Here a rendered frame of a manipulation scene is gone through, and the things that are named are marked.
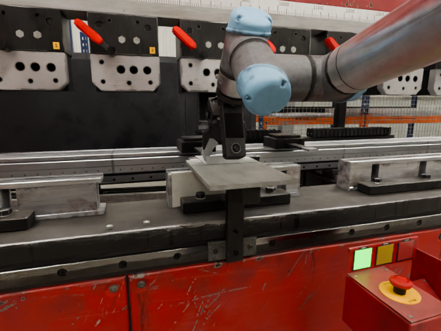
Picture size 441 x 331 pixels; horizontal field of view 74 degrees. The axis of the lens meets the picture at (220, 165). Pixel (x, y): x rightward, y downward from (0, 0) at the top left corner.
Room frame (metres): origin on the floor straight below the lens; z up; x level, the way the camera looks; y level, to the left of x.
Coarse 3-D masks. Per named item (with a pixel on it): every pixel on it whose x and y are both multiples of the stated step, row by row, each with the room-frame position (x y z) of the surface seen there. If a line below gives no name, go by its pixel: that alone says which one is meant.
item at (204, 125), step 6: (198, 96) 0.78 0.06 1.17; (204, 96) 0.78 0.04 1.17; (210, 96) 0.79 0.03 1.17; (198, 102) 0.78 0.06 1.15; (204, 102) 0.78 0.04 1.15; (198, 108) 0.78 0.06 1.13; (204, 108) 0.78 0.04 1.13; (198, 114) 0.79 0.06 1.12; (204, 114) 0.78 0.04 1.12; (198, 120) 0.79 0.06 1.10; (204, 120) 0.78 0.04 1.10; (198, 126) 0.79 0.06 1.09; (204, 126) 0.79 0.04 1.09
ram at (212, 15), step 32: (0, 0) 0.64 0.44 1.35; (32, 0) 0.65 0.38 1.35; (64, 0) 0.67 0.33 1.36; (96, 0) 0.69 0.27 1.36; (128, 0) 0.70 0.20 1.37; (288, 0) 0.81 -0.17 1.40; (320, 0) 0.84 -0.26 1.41; (352, 0) 0.87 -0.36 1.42; (384, 0) 0.89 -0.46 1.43; (320, 32) 0.86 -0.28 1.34; (352, 32) 0.87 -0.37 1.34
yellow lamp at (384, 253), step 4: (392, 244) 0.61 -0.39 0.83; (380, 248) 0.60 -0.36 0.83; (384, 248) 0.60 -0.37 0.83; (388, 248) 0.61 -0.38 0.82; (392, 248) 0.61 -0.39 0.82; (380, 252) 0.60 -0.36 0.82; (384, 252) 0.61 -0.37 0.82; (388, 252) 0.61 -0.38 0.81; (380, 256) 0.60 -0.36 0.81; (384, 256) 0.61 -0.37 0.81; (388, 256) 0.61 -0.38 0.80; (376, 260) 0.60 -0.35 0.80; (380, 260) 0.60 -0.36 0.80; (384, 260) 0.61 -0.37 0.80; (388, 260) 0.61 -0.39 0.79; (376, 264) 0.60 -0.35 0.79; (380, 264) 0.60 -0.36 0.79
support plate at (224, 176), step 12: (192, 168) 0.66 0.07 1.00; (204, 168) 0.66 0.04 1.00; (216, 168) 0.66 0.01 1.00; (228, 168) 0.66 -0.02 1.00; (240, 168) 0.66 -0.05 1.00; (252, 168) 0.66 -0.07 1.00; (264, 168) 0.66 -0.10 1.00; (204, 180) 0.55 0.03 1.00; (216, 180) 0.55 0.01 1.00; (228, 180) 0.55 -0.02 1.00; (240, 180) 0.55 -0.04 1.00; (252, 180) 0.55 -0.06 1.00; (264, 180) 0.55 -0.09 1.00; (276, 180) 0.55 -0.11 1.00; (288, 180) 0.55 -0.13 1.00
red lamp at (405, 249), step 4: (412, 240) 0.63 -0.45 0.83; (400, 244) 0.62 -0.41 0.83; (404, 244) 0.62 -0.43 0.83; (408, 244) 0.63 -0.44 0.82; (412, 244) 0.63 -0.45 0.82; (400, 248) 0.62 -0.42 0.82; (404, 248) 0.62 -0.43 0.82; (408, 248) 0.63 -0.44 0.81; (412, 248) 0.63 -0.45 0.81; (400, 252) 0.62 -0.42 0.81; (404, 252) 0.62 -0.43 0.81; (408, 252) 0.63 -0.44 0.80; (412, 252) 0.63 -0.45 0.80; (400, 256) 0.62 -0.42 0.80; (404, 256) 0.62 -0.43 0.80; (408, 256) 0.63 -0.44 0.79
